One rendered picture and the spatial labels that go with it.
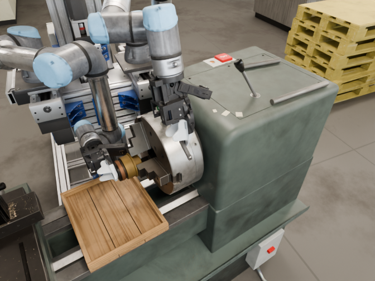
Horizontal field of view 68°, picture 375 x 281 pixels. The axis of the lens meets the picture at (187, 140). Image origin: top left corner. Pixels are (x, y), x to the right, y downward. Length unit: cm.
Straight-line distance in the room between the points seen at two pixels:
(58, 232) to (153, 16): 88
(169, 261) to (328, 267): 116
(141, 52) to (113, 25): 77
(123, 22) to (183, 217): 73
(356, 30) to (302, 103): 227
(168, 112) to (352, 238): 191
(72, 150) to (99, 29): 187
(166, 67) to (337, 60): 285
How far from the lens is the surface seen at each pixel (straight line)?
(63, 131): 154
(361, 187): 277
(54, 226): 122
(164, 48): 66
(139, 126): 102
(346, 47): 337
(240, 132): 91
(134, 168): 100
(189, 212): 115
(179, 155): 93
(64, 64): 102
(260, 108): 101
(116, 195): 121
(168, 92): 70
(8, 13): 672
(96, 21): 77
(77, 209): 121
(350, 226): 245
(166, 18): 65
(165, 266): 140
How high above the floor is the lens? 180
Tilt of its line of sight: 40 degrees down
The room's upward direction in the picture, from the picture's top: straight up
